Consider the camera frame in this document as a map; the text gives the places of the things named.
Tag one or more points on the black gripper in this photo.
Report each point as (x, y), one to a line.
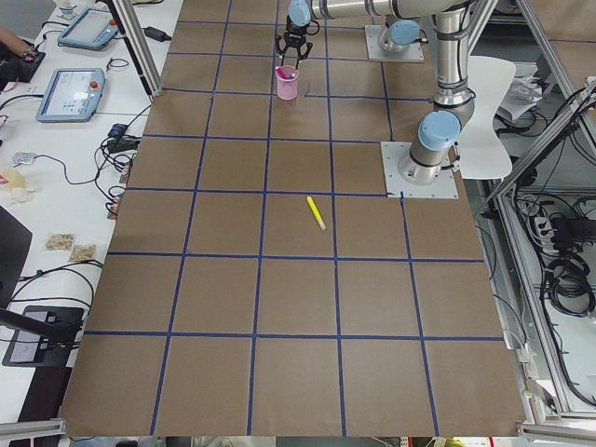
(294, 35)

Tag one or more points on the pink pen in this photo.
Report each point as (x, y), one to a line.
(283, 75)

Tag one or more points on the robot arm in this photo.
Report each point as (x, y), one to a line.
(453, 102)
(401, 28)

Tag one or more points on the pink mesh cup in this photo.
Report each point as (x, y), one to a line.
(287, 89)

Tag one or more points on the black power adapter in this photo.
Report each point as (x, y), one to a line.
(156, 34)

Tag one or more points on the yellow pen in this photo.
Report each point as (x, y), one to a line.
(316, 213)

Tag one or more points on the dark blue small box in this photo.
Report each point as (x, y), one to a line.
(117, 130)

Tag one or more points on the teach pendant far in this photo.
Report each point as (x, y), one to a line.
(93, 29)

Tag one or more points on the teach pendant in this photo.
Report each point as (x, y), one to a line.
(72, 95)
(93, 29)

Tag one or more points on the white chair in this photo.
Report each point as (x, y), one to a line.
(483, 156)

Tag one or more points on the teach pendant near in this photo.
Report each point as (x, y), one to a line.
(72, 95)

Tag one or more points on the brown paper table mat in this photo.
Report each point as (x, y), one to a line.
(223, 308)

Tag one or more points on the snack packet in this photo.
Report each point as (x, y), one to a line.
(83, 252)
(59, 241)

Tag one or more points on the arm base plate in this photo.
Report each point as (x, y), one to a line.
(404, 178)
(380, 47)

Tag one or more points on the aluminium frame post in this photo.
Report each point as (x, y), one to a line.
(130, 28)

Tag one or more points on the black camera stand base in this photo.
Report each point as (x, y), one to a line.
(44, 336)

